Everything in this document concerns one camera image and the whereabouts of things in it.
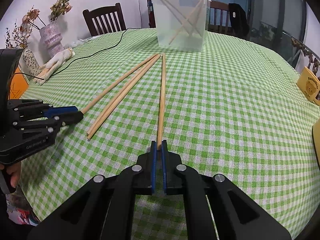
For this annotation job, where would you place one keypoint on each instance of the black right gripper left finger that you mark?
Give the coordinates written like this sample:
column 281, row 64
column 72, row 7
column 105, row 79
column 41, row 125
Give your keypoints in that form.
column 102, row 208

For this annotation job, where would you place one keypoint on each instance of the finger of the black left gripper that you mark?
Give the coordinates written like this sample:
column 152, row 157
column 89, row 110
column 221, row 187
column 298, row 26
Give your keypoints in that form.
column 66, row 118
column 55, row 111

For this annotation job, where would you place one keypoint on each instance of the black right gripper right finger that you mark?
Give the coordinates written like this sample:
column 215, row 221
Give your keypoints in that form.
column 215, row 208

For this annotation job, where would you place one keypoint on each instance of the person left hand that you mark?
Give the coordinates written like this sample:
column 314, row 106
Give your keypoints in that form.
column 14, row 171

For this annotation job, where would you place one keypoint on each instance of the orange box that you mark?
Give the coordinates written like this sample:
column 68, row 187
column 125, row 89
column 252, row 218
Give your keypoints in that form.
column 19, row 84

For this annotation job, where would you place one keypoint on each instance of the small speckled vase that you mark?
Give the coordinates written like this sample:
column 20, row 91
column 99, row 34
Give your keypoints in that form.
column 31, row 64

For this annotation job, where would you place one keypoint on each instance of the pink ceramic vase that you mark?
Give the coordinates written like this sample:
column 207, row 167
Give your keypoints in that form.
column 51, row 38

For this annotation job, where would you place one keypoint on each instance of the green checkered tablecloth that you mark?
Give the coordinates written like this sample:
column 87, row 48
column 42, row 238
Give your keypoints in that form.
column 234, row 108

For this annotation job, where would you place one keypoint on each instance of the dark wooden chair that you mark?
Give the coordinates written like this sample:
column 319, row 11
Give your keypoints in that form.
column 104, row 20

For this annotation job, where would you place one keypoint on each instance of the yellow cylinder bottle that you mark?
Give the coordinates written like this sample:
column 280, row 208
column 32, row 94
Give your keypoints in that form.
column 316, row 140

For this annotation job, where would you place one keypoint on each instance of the studio lamp on stand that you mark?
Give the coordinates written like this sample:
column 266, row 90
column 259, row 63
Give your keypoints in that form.
column 151, row 16

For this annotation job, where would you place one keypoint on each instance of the yellow bear mug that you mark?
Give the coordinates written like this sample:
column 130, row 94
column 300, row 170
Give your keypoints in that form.
column 308, row 83

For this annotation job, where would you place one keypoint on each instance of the clear plastic container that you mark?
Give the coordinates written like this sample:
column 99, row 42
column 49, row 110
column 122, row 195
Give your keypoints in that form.
column 169, row 16

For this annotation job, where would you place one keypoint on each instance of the metal rack with ornaments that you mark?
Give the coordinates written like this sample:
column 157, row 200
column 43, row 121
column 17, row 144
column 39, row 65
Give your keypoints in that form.
column 313, row 64

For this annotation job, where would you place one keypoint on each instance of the black jacket on chair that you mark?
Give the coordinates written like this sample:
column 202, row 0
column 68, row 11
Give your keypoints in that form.
column 238, row 20

